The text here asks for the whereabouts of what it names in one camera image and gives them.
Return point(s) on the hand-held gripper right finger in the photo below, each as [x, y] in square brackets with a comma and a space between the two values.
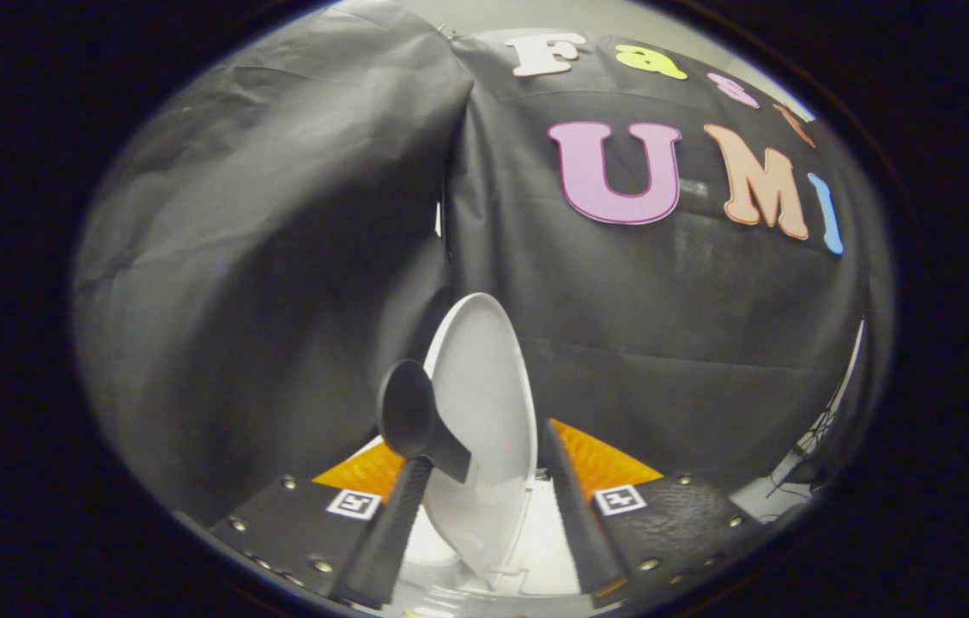
[574, 515]

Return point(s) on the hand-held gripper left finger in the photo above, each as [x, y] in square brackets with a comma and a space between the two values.
[394, 532]

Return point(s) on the black light stand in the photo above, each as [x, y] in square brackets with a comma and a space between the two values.
[819, 433]

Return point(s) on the black backdrop cloth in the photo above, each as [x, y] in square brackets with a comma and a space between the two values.
[261, 300]

